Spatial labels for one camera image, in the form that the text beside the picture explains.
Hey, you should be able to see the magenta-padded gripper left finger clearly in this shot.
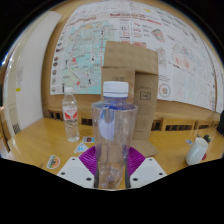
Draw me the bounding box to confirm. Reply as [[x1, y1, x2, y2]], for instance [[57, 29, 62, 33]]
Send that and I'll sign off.
[[56, 145, 98, 189]]

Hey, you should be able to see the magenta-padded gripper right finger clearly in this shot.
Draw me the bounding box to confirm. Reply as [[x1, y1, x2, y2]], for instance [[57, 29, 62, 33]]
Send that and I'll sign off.
[[125, 146, 168, 189]]

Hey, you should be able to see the clear white-capped water bottle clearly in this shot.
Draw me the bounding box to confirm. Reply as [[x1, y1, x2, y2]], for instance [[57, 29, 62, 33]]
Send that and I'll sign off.
[[91, 80, 139, 190]]

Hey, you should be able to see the red-labelled clear water bottle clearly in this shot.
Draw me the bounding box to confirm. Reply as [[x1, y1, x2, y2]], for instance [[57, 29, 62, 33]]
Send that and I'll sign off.
[[61, 86, 81, 143]]

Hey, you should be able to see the round colourful sticker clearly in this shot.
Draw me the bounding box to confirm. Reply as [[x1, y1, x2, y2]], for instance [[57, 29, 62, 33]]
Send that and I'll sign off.
[[46, 154, 61, 170]]

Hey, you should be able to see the white ceramic mug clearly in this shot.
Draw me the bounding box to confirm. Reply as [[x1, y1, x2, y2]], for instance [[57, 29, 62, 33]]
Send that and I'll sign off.
[[185, 137, 209, 167]]

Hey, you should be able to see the brown cardboard box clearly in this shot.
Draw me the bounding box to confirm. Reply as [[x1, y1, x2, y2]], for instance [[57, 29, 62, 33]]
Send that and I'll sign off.
[[100, 40, 160, 158]]

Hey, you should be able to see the large map and diagram poster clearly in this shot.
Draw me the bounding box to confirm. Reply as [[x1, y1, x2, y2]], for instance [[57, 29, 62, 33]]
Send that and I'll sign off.
[[49, 0, 224, 114]]

